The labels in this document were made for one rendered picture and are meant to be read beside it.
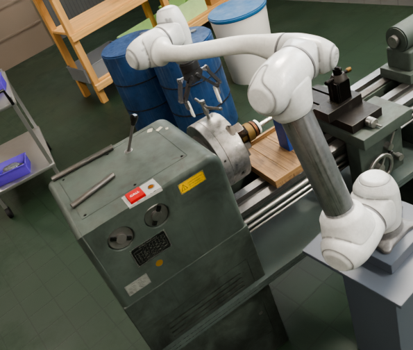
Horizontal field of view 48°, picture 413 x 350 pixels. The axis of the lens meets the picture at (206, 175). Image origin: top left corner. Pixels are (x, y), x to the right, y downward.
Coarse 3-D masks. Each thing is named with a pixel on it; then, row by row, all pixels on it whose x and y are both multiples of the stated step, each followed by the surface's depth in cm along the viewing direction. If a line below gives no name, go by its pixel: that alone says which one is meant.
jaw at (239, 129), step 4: (236, 124) 192; (228, 128) 190; (232, 128) 190; (236, 128) 192; (240, 128) 192; (244, 128) 200; (228, 132) 189; (232, 132) 189; (240, 132) 193; (244, 132) 196; (240, 136) 198; (244, 136) 202
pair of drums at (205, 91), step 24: (120, 48) 425; (120, 72) 419; (144, 72) 419; (168, 72) 381; (216, 72) 390; (120, 96) 450; (144, 96) 431; (168, 96) 403; (192, 96) 391; (144, 120) 448; (168, 120) 450; (192, 120) 406
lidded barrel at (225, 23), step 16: (240, 0) 468; (256, 0) 452; (208, 16) 460; (224, 16) 445; (240, 16) 432; (256, 16) 438; (224, 32) 447; (240, 32) 442; (256, 32) 446; (240, 64) 466; (256, 64) 465; (240, 80) 481
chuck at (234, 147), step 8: (200, 120) 197; (208, 120) 194; (216, 120) 192; (224, 120) 191; (208, 128) 190; (216, 128) 189; (224, 128) 189; (216, 136) 188; (224, 136) 188; (232, 136) 188; (224, 144) 187; (232, 144) 188; (240, 144) 189; (232, 152) 188; (240, 152) 189; (232, 160) 188; (240, 160) 190; (248, 160) 193; (240, 168) 192; (248, 168) 196; (240, 176) 197
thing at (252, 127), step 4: (244, 124) 204; (248, 124) 204; (252, 124) 204; (256, 124) 204; (248, 128) 203; (252, 128) 203; (256, 128) 204; (248, 132) 202; (252, 132) 203; (256, 132) 204; (248, 136) 203; (252, 136) 203; (256, 136) 207; (244, 140) 204; (248, 140) 205; (252, 140) 206
